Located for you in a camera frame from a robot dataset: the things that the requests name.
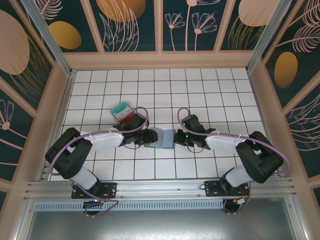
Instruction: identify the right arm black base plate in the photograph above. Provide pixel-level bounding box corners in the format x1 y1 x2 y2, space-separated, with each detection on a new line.
204 180 251 197

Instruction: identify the teal card holder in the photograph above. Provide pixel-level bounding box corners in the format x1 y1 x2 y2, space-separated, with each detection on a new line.
144 126 176 150

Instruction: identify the slotted grey cable duct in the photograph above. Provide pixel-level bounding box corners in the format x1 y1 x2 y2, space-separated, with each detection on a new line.
33 199 226 211

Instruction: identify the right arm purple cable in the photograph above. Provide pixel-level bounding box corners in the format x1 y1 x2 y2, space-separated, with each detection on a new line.
176 107 292 216

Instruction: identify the plain red card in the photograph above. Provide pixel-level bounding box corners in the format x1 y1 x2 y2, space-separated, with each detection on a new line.
121 113 136 124

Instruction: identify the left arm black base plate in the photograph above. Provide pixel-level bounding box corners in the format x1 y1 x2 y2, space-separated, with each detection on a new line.
71 181 118 200

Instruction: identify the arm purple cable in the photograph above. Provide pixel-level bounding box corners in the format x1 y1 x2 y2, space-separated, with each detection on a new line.
49 106 150 218
176 107 292 216

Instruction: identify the aluminium mounting rail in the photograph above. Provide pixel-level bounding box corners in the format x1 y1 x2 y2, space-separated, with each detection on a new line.
23 177 297 201

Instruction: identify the pale lilac card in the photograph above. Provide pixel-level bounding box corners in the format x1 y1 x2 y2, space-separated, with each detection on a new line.
116 109 134 119

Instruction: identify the teal and red card stack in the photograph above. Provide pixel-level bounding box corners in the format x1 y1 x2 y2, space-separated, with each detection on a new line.
110 100 137 125

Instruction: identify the small electronics board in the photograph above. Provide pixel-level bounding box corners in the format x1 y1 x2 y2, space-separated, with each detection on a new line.
233 197 249 209

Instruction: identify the aluminium corner post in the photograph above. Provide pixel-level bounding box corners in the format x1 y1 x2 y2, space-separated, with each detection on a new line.
246 0 298 75
19 0 76 77

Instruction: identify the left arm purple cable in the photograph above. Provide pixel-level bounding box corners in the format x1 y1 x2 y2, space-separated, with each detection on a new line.
49 106 150 218

